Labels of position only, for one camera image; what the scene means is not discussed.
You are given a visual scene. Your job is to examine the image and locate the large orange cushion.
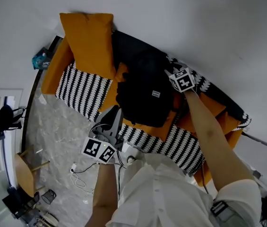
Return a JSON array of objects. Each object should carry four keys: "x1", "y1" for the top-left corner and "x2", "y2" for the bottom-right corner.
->
[{"x1": 59, "y1": 12, "x2": 116, "y2": 80}]

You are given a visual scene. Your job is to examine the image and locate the white charger cable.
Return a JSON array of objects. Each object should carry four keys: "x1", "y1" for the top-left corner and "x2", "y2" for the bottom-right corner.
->
[{"x1": 68, "y1": 162, "x2": 95, "y2": 195}]

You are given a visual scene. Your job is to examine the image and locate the black bag with straps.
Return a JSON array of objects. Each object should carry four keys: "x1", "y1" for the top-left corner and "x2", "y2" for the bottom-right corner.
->
[{"x1": 0, "y1": 105, "x2": 26, "y2": 132}]

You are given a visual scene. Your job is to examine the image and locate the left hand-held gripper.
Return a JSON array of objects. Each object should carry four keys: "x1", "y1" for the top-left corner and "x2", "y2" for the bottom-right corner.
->
[{"x1": 81, "y1": 105, "x2": 125, "y2": 165}]

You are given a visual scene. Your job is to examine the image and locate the gray shoulder strap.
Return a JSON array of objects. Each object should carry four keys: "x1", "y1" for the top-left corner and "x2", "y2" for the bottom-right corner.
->
[{"x1": 210, "y1": 200, "x2": 237, "y2": 223}]

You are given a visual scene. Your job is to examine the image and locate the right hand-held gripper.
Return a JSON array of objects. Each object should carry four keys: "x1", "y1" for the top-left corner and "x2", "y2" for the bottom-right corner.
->
[{"x1": 164, "y1": 66, "x2": 197, "y2": 94}]

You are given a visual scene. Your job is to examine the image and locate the black mesh bin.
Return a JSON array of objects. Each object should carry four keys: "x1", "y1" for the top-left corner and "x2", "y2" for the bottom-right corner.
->
[{"x1": 41, "y1": 189, "x2": 57, "y2": 205}]

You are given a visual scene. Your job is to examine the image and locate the round wooden side table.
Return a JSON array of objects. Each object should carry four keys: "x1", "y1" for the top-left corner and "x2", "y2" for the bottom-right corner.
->
[{"x1": 14, "y1": 145, "x2": 51, "y2": 198}]

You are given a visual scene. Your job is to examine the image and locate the orange sofa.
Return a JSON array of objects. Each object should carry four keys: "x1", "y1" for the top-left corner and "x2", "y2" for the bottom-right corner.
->
[{"x1": 41, "y1": 29, "x2": 252, "y2": 188}]

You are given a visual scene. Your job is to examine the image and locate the person's white shirt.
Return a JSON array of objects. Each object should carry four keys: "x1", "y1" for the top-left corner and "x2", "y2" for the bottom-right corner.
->
[{"x1": 85, "y1": 152, "x2": 263, "y2": 227}]

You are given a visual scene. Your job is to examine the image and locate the teal tissue pack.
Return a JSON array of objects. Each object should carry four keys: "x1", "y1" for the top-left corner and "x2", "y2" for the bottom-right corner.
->
[{"x1": 31, "y1": 46, "x2": 53, "y2": 70}]

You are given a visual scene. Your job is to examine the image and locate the flat orange cushion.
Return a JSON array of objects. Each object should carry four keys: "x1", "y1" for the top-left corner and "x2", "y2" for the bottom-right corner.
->
[{"x1": 99, "y1": 62, "x2": 183, "y2": 143}]

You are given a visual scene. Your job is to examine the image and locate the white wrist band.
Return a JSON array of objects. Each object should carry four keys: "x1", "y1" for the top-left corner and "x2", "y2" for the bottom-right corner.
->
[{"x1": 97, "y1": 158, "x2": 116, "y2": 166}]

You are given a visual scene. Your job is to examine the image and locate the round white device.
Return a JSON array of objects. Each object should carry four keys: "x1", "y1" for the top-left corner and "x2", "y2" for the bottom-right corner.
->
[{"x1": 40, "y1": 211, "x2": 60, "y2": 227}]

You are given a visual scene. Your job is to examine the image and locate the black backpack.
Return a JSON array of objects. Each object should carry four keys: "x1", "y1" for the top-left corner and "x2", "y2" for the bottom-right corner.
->
[{"x1": 115, "y1": 50, "x2": 186, "y2": 128}]

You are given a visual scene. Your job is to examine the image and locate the person's left forearm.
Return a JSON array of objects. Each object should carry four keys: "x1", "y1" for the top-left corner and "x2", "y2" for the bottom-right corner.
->
[{"x1": 92, "y1": 163, "x2": 120, "y2": 208}]

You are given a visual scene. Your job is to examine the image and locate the thin black cable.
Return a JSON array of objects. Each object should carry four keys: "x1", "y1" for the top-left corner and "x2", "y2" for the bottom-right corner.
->
[
  {"x1": 71, "y1": 151, "x2": 127, "y2": 198},
  {"x1": 200, "y1": 162, "x2": 209, "y2": 195}
]

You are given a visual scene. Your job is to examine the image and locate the black storage box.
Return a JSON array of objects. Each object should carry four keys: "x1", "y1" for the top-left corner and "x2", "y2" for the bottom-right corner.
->
[{"x1": 2, "y1": 190, "x2": 41, "y2": 219}]

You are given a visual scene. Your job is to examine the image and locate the person's right forearm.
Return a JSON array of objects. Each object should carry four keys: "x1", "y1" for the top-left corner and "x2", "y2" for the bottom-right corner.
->
[{"x1": 184, "y1": 90, "x2": 254, "y2": 191}]

